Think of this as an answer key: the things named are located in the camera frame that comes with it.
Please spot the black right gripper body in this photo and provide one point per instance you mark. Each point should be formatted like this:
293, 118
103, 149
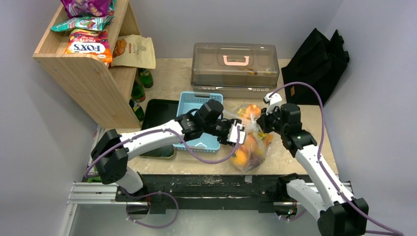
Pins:
270, 116

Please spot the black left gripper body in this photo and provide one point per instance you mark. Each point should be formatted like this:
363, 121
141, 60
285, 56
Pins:
220, 128

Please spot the clear plastic grocery bag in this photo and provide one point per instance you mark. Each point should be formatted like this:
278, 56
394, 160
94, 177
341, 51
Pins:
253, 152

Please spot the black fabric tote bag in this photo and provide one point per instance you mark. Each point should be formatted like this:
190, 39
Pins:
319, 62

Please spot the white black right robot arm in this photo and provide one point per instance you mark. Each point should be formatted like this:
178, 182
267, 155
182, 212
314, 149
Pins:
337, 211

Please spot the light blue plastic basket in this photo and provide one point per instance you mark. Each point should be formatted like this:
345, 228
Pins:
194, 100

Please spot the smoky clear storage box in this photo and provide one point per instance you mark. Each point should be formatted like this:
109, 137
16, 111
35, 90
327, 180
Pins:
210, 74

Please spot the dark green tray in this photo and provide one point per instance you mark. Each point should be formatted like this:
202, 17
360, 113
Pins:
158, 112

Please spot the green glass bottle red label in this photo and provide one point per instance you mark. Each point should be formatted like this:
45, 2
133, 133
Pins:
138, 92

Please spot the beige cassava chips bag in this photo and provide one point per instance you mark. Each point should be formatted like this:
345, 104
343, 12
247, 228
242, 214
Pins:
134, 51

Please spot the wooden shelf unit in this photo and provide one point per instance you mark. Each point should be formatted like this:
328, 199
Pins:
102, 91

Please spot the Fox's candy bag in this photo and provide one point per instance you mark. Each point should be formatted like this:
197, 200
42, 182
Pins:
82, 41

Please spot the teal snack bag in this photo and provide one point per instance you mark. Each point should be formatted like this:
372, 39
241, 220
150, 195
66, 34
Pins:
83, 23

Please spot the purple snack bag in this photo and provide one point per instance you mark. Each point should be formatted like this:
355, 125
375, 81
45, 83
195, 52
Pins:
80, 8

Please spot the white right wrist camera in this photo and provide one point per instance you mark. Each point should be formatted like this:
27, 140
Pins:
273, 100

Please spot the pink box handle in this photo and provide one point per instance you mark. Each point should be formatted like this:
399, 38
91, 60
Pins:
244, 61

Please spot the black table front rail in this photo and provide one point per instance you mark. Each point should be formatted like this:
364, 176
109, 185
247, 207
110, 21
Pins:
203, 192

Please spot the aluminium frame rail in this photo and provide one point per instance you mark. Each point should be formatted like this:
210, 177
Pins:
97, 218

